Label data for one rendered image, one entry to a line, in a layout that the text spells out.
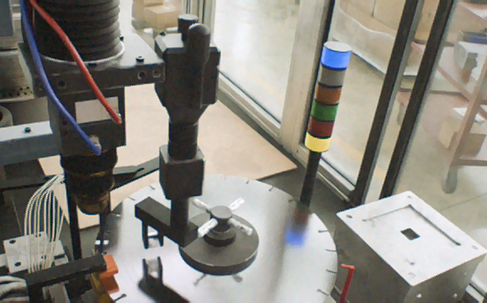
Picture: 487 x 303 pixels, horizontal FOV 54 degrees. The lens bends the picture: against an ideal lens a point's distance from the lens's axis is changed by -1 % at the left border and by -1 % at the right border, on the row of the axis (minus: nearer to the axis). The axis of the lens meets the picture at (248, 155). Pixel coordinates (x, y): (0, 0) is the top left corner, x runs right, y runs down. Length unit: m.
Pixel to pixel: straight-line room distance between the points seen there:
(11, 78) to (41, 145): 0.43
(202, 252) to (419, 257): 0.36
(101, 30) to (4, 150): 0.34
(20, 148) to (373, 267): 0.56
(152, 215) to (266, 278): 0.17
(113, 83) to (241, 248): 0.31
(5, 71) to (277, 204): 0.66
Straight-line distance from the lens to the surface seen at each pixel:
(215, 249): 0.65
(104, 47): 0.45
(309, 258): 0.68
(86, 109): 0.46
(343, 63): 0.81
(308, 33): 1.16
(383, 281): 0.82
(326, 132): 0.86
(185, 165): 0.51
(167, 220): 0.59
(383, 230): 0.85
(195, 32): 0.42
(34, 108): 1.24
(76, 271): 0.61
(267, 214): 0.74
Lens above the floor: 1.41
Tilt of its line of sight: 32 degrees down
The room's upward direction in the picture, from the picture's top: 7 degrees clockwise
